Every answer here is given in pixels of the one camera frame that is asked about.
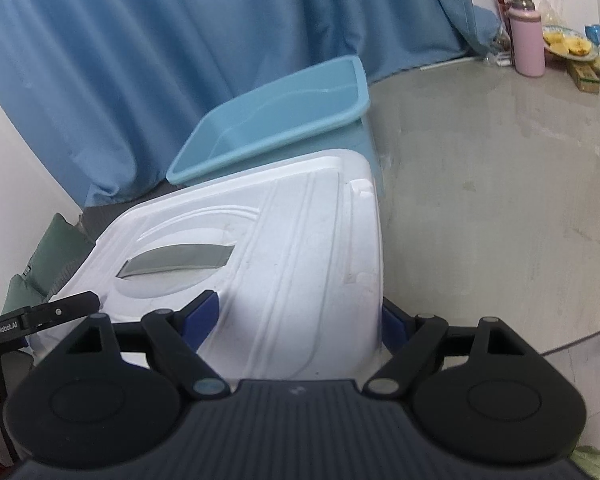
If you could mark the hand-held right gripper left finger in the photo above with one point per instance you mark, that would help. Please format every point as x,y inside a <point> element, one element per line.
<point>200,315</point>

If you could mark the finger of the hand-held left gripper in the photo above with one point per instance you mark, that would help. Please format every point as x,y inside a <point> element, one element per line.
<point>60,310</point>

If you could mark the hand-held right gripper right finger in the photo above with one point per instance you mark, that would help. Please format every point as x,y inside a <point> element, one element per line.
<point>392,325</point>

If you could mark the white plastic bin lid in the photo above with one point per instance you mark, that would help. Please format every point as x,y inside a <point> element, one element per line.
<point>290,260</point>

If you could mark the light blue plastic bin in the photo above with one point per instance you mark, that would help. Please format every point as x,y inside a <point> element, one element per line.
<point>280,110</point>

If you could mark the grey marble desktop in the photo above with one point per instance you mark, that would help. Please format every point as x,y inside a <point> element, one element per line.
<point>480,210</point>

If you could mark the green cushion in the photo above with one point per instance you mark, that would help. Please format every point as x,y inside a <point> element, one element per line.
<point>50,255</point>

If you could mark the blue curtain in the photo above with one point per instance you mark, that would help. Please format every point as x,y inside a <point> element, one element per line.
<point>205,60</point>

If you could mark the green and yellow box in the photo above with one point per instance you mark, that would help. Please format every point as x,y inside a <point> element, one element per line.
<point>584,77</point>

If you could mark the pink thermos bottle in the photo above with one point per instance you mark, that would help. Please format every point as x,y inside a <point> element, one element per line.
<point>526,40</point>

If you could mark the plate of yellow food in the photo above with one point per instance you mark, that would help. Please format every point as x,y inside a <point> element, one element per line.
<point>572,45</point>

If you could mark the clear plastic bag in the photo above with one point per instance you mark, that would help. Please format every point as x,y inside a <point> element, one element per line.
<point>550,10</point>

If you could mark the blue and white packet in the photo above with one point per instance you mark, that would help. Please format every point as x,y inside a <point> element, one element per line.
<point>595,32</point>

